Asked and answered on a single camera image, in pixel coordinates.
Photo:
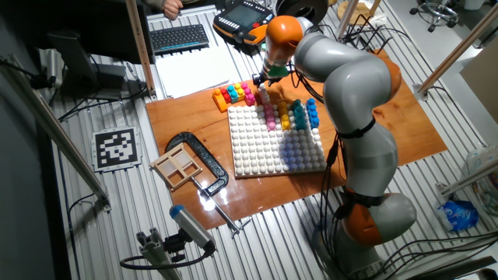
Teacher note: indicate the teal two-stud brick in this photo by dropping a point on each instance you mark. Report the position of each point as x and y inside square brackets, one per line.
[232, 95]

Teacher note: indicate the black filament spool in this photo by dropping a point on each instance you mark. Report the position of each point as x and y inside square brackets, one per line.
[317, 9]

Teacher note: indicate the small wooden compartment frame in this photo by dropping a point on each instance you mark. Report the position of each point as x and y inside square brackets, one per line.
[176, 167]

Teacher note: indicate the black monitor with stand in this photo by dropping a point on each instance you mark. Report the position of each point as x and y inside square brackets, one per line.
[101, 31]

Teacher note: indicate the silver metal post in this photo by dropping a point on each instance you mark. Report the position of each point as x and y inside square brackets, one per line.
[347, 15]

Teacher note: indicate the black C-clamp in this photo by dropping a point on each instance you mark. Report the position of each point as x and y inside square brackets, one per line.
[216, 165]

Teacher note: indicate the yellow four-stud brick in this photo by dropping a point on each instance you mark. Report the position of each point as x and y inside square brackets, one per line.
[285, 118]

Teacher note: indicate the light pink four-stud brick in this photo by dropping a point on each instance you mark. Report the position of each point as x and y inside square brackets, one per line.
[269, 116]

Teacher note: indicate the orange curved brick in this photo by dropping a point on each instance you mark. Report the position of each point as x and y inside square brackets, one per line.
[219, 103]

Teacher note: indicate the black keyboard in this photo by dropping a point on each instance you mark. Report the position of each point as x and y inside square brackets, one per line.
[179, 38]

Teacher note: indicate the brown cardboard box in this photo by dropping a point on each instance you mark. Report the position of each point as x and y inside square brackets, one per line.
[482, 78]

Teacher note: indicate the magenta three-stud brick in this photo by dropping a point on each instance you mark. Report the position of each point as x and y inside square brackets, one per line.
[249, 97]

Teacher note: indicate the yellow two-stud brick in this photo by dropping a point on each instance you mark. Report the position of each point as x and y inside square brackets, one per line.
[239, 92]

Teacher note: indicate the teal four-stud brick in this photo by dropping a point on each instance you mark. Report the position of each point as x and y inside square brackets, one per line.
[299, 116]

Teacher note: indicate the office chair base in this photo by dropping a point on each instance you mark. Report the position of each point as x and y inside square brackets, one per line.
[439, 9]

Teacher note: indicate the long aluminium frame beam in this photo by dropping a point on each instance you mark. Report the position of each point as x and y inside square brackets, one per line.
[50, 128]

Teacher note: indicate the black and white marker board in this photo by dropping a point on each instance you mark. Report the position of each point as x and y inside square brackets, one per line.
[116, 149]

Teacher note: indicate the orange and black teach pendant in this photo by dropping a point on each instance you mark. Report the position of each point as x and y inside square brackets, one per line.
[241, 19]

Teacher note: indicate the brown wooden board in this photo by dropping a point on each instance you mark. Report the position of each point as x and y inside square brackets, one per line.
[186, 116]

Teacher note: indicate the blue plastic bag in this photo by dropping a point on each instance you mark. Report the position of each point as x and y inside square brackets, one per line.
[459, 215]

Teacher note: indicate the person's hand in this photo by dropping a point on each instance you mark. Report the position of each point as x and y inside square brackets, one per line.
[173, 8]

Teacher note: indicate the blue four-stud brick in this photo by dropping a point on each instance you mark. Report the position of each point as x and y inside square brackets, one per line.
[312, 114]

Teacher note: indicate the white paper stack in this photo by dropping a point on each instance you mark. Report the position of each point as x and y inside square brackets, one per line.
[194, 70]

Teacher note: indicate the grey camera with blue end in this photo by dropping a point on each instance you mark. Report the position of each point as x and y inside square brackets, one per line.
[190, 225]

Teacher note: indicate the short aluminium profile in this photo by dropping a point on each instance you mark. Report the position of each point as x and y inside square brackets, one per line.
[470, 177]

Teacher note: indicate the white studded baseplate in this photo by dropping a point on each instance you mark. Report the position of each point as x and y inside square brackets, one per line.
[257, 151]

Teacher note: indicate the white four-stud brick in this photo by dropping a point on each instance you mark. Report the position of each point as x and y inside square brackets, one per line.
[264, 94]

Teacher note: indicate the aluminium camera mount profile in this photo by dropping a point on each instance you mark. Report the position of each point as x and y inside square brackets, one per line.
[155, 253]

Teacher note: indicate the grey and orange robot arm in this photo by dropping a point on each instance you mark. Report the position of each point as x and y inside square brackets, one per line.
[358, 89]

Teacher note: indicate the red two-stud brick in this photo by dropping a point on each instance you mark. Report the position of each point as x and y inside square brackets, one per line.
[226, 96]

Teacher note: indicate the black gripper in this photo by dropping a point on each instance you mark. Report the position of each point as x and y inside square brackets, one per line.
[265, 78]

